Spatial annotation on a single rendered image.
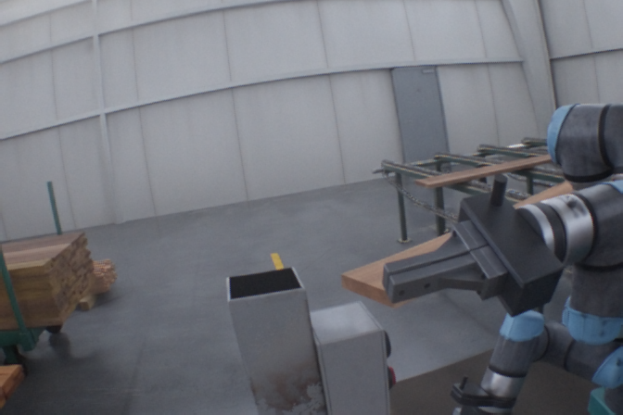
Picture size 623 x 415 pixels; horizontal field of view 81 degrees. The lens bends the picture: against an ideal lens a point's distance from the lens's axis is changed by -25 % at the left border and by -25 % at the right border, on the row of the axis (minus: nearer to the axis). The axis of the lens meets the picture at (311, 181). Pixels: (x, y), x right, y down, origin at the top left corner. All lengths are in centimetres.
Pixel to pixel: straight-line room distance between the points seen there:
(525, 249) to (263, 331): 24
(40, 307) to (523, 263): 285
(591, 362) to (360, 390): 49
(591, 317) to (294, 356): 35
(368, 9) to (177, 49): 380
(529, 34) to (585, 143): 1034
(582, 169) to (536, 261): 45
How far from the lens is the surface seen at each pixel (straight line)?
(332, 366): 38
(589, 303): 55
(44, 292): 298
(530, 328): 77
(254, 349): 37
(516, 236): 44
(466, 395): 76
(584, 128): 82
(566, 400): 229
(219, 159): 867
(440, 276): 41
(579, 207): 49
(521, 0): 1124
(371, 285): 137
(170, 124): 875
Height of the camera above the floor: 143
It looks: 8 degrees down
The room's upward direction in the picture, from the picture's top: 8 degrees counter-clockwise
